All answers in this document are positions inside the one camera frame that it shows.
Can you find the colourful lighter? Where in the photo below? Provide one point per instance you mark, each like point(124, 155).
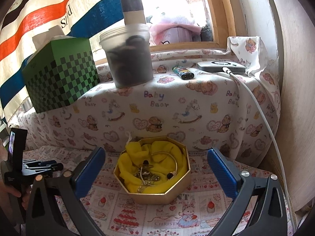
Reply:
point(183, 73)

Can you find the gold heart pendant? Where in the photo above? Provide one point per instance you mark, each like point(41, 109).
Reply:
point(146, 164)

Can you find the green checkered tissue box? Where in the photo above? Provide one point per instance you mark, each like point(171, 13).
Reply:
point(60, 73)

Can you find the small dark earring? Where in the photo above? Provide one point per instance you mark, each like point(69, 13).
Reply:
point(170, 175)

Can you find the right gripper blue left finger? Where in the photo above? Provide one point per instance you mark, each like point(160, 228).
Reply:
point(43, 214)

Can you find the baby bear print sheet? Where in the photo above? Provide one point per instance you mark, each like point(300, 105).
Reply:
point(233, 112)

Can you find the wooden window frame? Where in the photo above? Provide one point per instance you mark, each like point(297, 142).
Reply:
point(186, 24)

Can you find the grey flat device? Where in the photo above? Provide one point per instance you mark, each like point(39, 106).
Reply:
point(217, 66)

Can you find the yellow cloth in box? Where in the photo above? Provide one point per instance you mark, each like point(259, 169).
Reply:
point(152, 168)

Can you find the person left hand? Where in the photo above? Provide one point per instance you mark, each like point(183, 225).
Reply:
point(11, 190)

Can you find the clear plastic jar dark contents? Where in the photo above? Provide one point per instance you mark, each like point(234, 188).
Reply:
point(128, 54)

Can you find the white tissue paper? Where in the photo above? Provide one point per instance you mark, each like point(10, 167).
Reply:
point(42, 39)

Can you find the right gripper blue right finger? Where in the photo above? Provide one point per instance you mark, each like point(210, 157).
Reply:
point(269, 212)

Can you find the striped flag cloth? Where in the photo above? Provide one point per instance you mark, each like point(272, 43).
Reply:
point(28, 18)

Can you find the gold octagonal jewelry box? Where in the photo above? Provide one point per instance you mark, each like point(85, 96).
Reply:
point(173, 192)

